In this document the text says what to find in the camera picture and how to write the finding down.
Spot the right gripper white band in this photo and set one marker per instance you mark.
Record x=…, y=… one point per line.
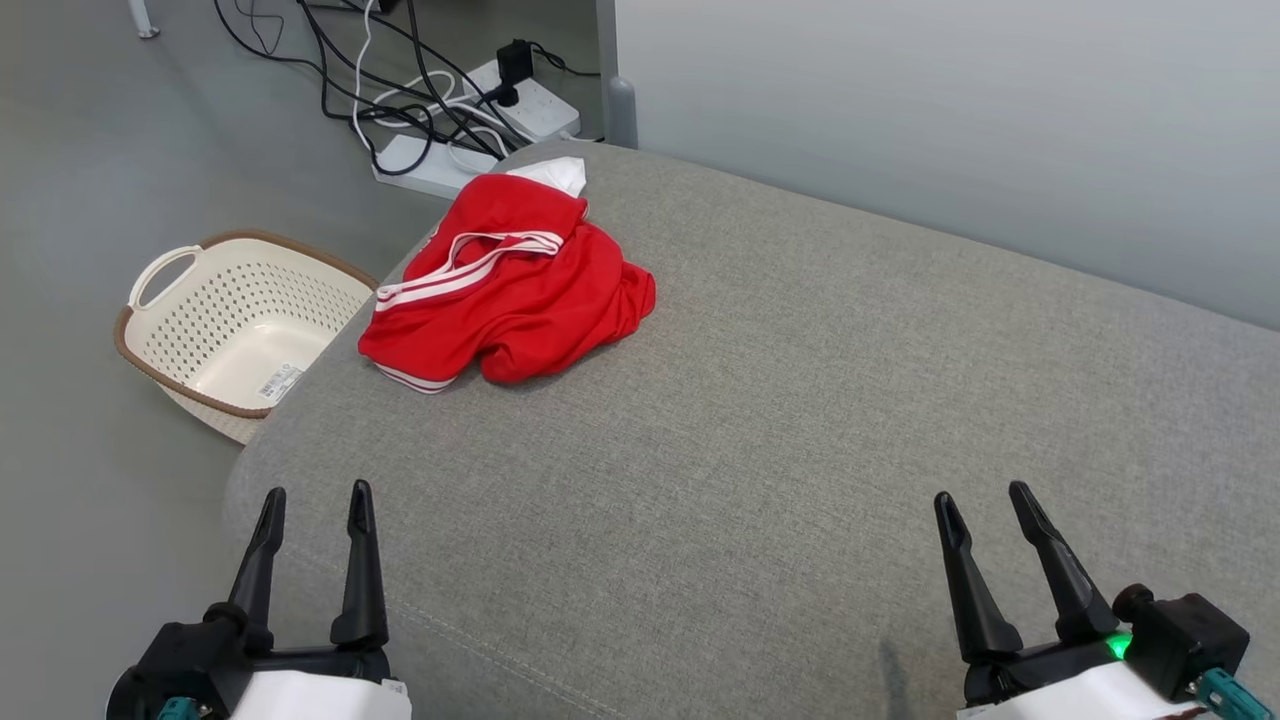
x=1070, y=695

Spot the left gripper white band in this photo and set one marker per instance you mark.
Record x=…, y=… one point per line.
x=320, y=695

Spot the red garment with white stripes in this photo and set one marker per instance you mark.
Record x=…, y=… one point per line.
x=520, y=300

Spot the cream perforated laundry basket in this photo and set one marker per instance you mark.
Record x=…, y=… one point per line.
x=240, y=330

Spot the flat white power strip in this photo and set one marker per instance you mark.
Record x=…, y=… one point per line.
x=410, y=165

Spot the white power strip with sockets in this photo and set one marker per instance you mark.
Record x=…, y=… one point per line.
x=545, y=110

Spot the black plug adapter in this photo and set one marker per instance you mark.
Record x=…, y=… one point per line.
x=515, y=60

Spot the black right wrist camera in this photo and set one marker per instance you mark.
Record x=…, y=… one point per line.
x=1190, y=640

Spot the teal left camera connector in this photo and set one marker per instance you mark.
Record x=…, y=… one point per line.
x=177, y=709

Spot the teal camera connector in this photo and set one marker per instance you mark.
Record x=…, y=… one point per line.
x=1230, y=695
x=177, y=709

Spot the teal right camera connector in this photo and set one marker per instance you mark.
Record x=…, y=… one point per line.
x=1230, y=695

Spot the grey single-foot partition post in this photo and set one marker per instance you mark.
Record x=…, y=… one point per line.
x=617, y=100

